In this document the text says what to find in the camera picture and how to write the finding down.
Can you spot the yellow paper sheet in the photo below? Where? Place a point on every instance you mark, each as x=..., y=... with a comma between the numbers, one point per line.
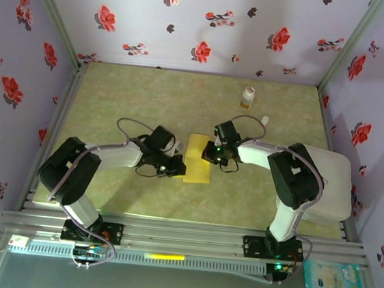
x=196, y=168

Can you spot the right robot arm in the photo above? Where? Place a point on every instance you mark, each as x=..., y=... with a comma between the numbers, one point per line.
x=294, y=182

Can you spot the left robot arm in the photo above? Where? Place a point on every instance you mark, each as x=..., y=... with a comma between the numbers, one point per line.
x=68, y=172

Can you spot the small white pill bottle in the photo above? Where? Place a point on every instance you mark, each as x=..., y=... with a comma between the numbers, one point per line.
x=265, y=119

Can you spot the large white pill bottle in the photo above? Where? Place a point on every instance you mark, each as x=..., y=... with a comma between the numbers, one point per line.
x=247, y=98

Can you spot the yellow label strip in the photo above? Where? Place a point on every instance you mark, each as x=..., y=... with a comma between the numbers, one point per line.
x=164, y=256

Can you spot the small white sticker label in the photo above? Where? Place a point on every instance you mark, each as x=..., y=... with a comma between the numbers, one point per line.
x=19, y=241

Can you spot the blue wet wipes pack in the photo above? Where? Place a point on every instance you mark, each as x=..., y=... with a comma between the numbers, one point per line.
x=334, y=277

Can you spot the long aluminium mounting rail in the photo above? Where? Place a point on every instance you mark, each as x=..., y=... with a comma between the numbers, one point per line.
x=182, y=236

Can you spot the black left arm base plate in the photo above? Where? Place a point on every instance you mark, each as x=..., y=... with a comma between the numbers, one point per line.
x=114, y=233

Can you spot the aluminium table side rail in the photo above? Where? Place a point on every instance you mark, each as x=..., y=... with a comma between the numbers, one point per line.
x=325, y=116
x=65, y=103

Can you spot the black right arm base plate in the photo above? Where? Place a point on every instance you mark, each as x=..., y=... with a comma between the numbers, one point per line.
x=253, y=246

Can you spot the aluminium corner post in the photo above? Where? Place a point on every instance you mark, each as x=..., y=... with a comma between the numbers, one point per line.
x=54, y=12
x=354, y=40

